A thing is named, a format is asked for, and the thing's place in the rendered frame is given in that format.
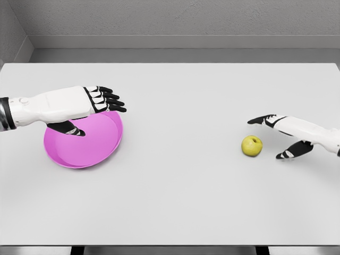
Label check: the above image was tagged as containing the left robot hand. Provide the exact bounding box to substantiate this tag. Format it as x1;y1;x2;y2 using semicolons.
33;85;128;137

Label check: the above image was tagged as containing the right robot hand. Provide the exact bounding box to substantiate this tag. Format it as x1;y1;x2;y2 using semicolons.
247;114;330;160

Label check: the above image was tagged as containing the pink plate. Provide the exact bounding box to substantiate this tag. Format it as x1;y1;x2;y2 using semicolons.
43;110;124;170

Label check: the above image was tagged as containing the yellow-green apple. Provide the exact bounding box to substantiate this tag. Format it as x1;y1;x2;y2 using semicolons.
241;135;264;158

